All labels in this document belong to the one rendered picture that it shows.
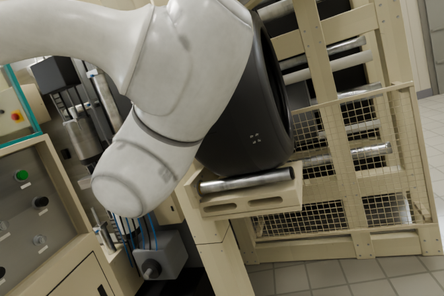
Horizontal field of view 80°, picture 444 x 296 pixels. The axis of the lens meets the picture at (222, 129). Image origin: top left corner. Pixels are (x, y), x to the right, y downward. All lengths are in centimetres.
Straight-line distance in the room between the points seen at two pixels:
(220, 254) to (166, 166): 94
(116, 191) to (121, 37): 17
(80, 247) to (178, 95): 86
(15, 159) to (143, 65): 80
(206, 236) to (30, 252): 61
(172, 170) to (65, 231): 79
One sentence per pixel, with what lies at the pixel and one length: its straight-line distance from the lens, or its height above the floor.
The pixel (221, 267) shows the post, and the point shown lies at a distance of 130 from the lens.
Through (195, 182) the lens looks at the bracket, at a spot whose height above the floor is 94.
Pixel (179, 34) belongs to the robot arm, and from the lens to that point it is 27.
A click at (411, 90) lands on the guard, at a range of 137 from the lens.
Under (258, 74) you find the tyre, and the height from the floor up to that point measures 124.
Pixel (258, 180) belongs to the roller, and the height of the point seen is 90.
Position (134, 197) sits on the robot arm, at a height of 118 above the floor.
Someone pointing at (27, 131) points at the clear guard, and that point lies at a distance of 104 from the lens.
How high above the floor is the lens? 128
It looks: 12 degrees down
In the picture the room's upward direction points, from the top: 18 degrees counter-clockwise
